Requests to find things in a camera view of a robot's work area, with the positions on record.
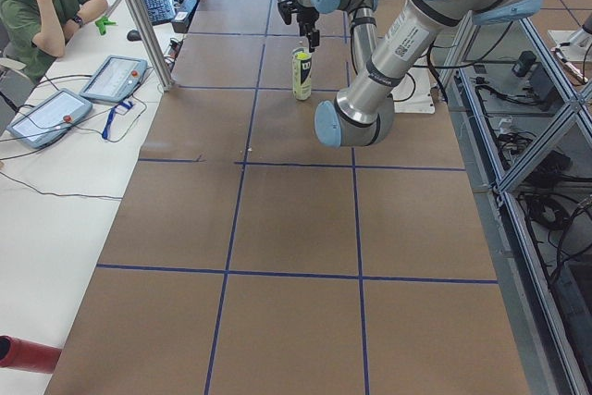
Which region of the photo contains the black cable bundle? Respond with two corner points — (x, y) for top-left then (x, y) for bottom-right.
(517, 181), (592, 276)

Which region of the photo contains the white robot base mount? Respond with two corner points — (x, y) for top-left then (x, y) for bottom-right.
(392, 68), (436, 115)

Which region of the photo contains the person in green shirt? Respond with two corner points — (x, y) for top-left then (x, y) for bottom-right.
(1, 0), (108, 83)

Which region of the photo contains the red cylinder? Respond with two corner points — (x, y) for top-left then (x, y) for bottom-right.
(1, 335), (62, 374)

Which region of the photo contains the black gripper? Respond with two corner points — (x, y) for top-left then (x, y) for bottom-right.
(277, 0), (320, 53)

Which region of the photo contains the yellow-green tennis ball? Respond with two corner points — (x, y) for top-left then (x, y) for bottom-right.
(295, 52), (311, 61)

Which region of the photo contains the black computer keyboard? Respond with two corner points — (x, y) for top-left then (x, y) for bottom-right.
(142, 0), (176, 25)

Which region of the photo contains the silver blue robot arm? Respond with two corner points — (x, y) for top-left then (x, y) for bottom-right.
(277, 0), (543, 147)

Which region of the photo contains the black computer mouse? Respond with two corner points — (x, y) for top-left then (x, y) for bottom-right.
(127, 30), (142, 42)

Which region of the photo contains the teach pendant tablet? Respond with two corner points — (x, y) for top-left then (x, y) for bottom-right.
(7, 89), (93, 149)
(80, 55), (148, 104)

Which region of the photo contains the far teach pendant tablet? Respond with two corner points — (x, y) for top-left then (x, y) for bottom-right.
(80, 55), (148, 104)

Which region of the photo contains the near teach pendant tablet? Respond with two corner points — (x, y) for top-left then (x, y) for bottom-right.
(7, 89), (93, 149)

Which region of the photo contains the blue tape strip lengthwise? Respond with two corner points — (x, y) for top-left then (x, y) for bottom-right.
(203, 0), (281, 395)

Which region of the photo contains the white tennis ball can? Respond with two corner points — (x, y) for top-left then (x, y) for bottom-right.
(291, 46), (313, 101)

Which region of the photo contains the aluminium frame rail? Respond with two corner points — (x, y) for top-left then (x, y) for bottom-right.
(450, 19), (591, 394)

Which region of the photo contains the green plastic clamp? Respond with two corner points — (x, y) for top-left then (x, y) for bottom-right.
(94, 16), (116, 36)

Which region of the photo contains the aluminium frame post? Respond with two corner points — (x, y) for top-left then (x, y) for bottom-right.
(126, 0), (174, 92)

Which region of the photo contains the blue lanyard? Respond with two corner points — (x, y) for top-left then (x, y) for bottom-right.
(101, 98), (136, 141)

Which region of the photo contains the blue tape strip crosswise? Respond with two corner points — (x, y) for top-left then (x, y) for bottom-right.
(95, 263), (498, 285)

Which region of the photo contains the black power adapter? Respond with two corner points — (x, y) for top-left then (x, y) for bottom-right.
(512, 50), (537, 78)

